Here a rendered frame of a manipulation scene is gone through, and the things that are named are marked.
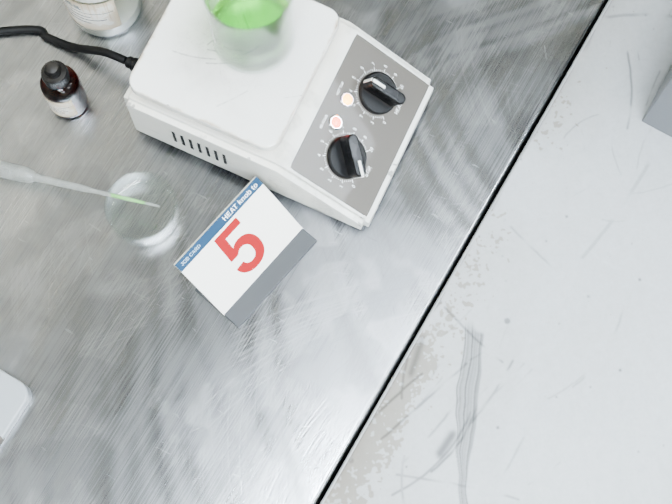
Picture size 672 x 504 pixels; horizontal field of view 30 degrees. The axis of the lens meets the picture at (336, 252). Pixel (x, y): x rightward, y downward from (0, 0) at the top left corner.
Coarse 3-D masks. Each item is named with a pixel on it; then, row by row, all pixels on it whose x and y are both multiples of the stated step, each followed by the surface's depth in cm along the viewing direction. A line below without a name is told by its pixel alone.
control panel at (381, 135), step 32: (352, 64) 93; (384, 64) 95; (352, 96) 93; (416, 96) 96; (320, 128) 92; (352, 128) 93; (384, 128) 95; (320, 160) 92; (384, 160) 94; (352, 192) 93
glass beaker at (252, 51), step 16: (208, 0) 86; (288, 0) 88; (208, 16) 85; (288, 16) 85; (224, 32) 84; (240, 32) 83; (256, 32) 83; (272, 32) 84; (288, 32) 87; (224, 48) 87; (240, 48) 86; (256, 48) 86; (272, 48) 87; (288, 48) 89; (240, 64) 89; (256, 64) 88; (272, 64) 89
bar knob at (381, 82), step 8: (376, 72) 94; (368, 80) 92; (376, 80) 92; (384, 80) 94; (392, 80) 95; (360, 88) 93; (368, 88) 93; (376, 88) 92; (384, 88) 92; (392, 88) 93; (360, 96) 93; (368, 96) 94; (376, 96) 94; (384, 96) 93; (392, 96) 93; (400, 96) 93; (368, 104) 94; (376, 104) 94; (384, 104) 94; (392, 104) 94; (400, 104) 93; (376, 112) 94; (384, 112) 94
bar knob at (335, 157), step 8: (344, 136) 92; (352, 136) 91; (336, 144) 92; (344, 144) 92; (352, 144) 91; (360, 144) 93; (328, 152) 92; (336, 152) 92; (344, 152) 92; (352, 152) 91; (360, 152) 92; (328, 160) 92; (336, 160) 92; (344, 160) 92; (352, 160) 91; (360, 160) 91; (336, 168) 92; (344, 168) 92; (352, 168) 92; (360, 168) 91; (344, 176) 92; (352, 176) 92; (360, 176) 92
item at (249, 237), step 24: (264, 192) 94; (240, 216) 93; (264, 216) 94; (216, 240) 93; (240, 240) 94; (264, 240) 95; (192, 264) 92; (216, 264) 93; (240, 264) 94; (216, 288) 93
